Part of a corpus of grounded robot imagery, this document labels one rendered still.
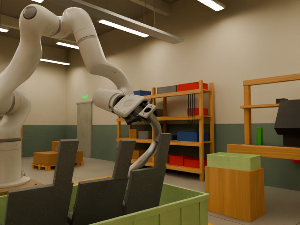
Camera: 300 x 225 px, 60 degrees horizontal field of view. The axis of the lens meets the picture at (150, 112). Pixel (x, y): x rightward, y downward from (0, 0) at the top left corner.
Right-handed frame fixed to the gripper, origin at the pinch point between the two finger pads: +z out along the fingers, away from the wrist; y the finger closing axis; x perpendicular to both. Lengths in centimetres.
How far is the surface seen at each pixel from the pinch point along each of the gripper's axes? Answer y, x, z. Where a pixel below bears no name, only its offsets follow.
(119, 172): -21.6, 0.1, 8.7
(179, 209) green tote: -16.8, 16.8, 20.5
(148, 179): -15.1, 13.5, 6.9
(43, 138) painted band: 27, 480, -968
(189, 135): 218, 363, -288
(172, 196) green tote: -11.0, 30.6, 6.5
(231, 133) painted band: 277, 387, -220
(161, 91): 275, 303, -401
